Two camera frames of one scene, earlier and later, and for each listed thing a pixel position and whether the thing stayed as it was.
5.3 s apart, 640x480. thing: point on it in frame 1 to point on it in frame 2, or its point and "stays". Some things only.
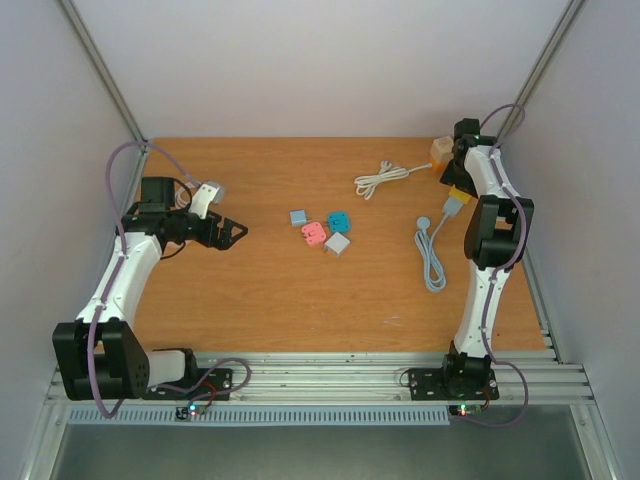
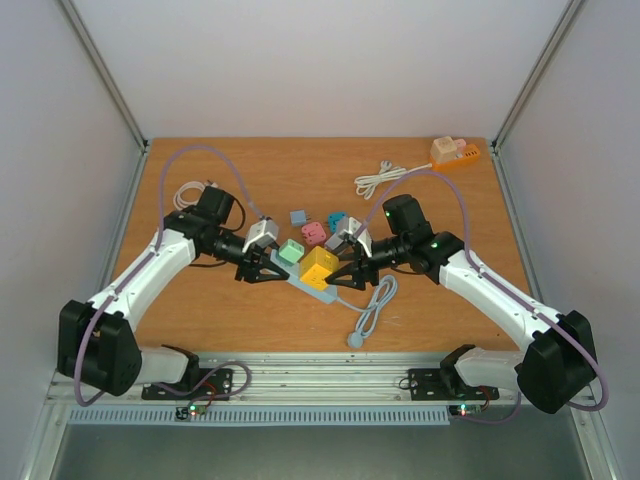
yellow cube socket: (456, 193) to (316, 266)
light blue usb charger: (298, 218) stays
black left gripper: (224, 242) to (252, 269)
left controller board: (184, 413) stays
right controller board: (464, 410) stays
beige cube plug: (441, 149) stays
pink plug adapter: (314, 234) stays
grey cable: (435, 274) to (385, 291)
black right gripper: (451, 176) to (363, 267)
